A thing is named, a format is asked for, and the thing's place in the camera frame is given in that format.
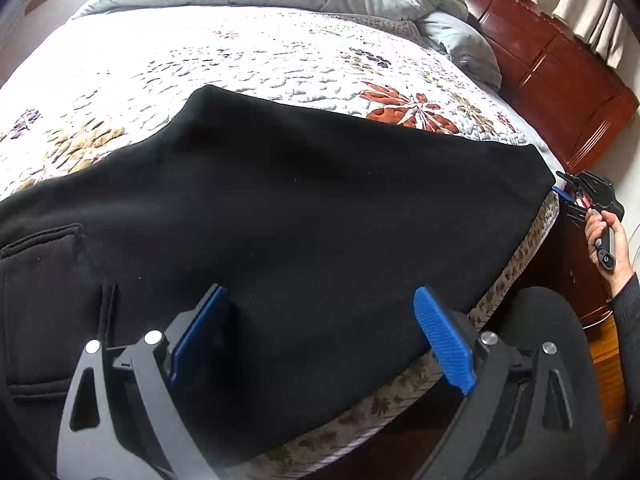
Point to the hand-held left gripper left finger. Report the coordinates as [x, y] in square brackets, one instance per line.
[200, 332]

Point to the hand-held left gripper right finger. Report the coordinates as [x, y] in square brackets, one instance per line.
[445, 340]

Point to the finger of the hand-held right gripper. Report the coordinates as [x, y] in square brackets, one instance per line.
[570, 178]
[570, 202]

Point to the black pants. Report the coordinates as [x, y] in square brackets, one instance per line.
[300, 210]

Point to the person's right forearm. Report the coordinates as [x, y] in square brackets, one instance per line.
[630, 310]

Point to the person's right hand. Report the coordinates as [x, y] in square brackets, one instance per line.
[619, 255]

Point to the dark wooden nightstand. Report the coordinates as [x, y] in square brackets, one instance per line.
[570, 265]

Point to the red-brown wooden headboard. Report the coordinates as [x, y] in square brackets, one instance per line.
[550, 60]

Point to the cream curtain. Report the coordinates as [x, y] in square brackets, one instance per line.
[585, 5]

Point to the floral quilted bedspread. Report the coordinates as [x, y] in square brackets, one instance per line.
[200, 50]

